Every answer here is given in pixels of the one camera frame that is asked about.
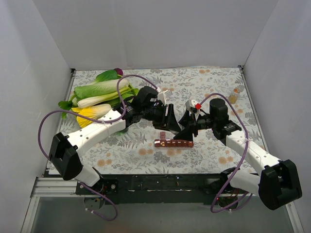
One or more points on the red weekly pill organizer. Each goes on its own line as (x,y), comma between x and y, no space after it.
(164,142)

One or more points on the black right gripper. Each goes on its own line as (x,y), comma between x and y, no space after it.
(193,125)

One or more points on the small green glass bottle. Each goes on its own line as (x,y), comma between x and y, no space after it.
(122,131)

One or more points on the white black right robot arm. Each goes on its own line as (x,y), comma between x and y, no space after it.
(276,181)

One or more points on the white stem bok choy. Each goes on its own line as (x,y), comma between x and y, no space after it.
(99,98)

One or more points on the green leafy top vegetable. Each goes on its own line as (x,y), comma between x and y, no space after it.
(106,76)

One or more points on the yellow napa cabbage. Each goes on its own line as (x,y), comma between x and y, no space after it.
(94,112)

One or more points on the green plastic basket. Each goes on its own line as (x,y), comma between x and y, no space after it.
(73,99)

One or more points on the large green bok choy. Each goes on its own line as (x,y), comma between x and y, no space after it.
(97,89)

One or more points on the clear glass pill jar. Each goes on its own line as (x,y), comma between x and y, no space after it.
(234,95)

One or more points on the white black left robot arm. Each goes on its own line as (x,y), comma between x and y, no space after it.
(66,150)

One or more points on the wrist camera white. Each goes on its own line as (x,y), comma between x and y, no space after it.
(193,106)
(163,95)

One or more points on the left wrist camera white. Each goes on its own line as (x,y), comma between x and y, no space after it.
(163,95)

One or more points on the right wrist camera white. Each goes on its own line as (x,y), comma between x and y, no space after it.
(193,106)

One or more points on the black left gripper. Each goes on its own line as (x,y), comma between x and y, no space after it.
(165,118)

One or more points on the purple onion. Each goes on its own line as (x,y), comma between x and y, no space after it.
(119,71)

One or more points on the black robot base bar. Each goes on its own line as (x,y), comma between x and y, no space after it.
(161,188)

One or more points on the floral tablecloth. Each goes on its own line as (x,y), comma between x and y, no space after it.
(134,152)

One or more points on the white blue pill bottle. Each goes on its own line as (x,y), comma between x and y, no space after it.
(177,129)

